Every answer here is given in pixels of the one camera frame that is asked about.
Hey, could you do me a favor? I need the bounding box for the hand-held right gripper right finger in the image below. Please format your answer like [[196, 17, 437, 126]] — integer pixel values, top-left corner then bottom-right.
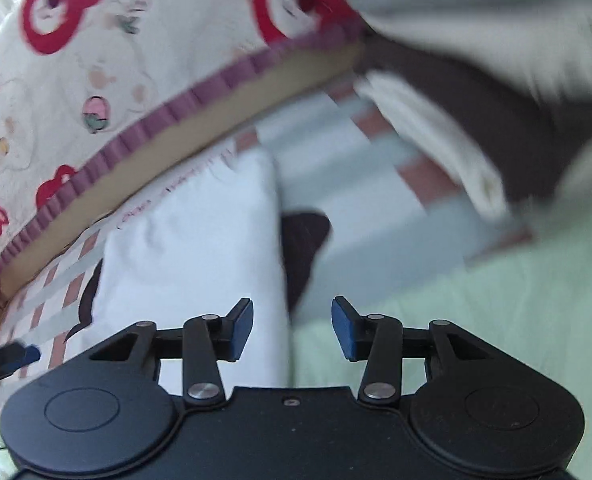
[[331, 296, 491, 403]]

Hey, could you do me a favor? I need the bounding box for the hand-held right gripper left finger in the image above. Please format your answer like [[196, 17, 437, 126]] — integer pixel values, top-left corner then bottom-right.
[[90, 297, 254, 407]]

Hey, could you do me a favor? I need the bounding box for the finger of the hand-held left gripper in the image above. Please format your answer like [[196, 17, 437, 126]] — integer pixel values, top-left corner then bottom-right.
[[0, 342, 42, 386]]

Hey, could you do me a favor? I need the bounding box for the dark garment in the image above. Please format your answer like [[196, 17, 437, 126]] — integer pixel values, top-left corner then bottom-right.
[[63, 210, 333, 346]]

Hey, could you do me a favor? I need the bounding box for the grey cloth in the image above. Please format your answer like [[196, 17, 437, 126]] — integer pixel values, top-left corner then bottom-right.
[[336, 0, 592, 106]]

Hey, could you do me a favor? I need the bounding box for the pink and grey checked sheet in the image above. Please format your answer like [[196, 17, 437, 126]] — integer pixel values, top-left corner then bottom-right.
[[0, 82, 536, 411]]

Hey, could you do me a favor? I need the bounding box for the white garment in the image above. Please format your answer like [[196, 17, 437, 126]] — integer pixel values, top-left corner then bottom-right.
[[93, 150, 297, 388]]

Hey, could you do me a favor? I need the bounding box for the white quilt with red bears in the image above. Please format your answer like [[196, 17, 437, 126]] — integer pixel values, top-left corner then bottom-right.
[[0, 0, 371, 301]]

